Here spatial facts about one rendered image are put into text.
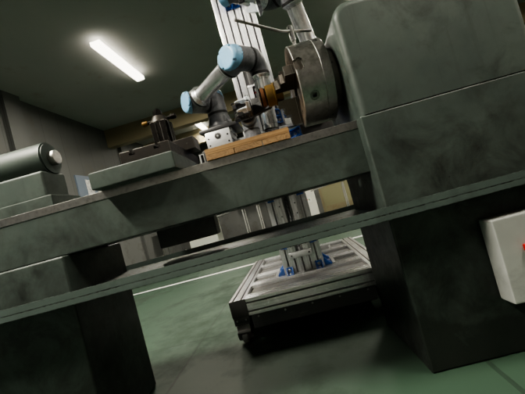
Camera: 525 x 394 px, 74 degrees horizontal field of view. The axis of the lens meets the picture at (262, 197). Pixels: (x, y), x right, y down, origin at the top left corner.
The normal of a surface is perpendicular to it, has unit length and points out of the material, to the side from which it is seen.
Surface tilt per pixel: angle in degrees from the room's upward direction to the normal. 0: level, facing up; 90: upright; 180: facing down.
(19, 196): 90
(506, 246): 90
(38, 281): 90
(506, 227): 90
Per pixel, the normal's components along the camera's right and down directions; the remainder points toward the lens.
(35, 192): -0.05, -0.02
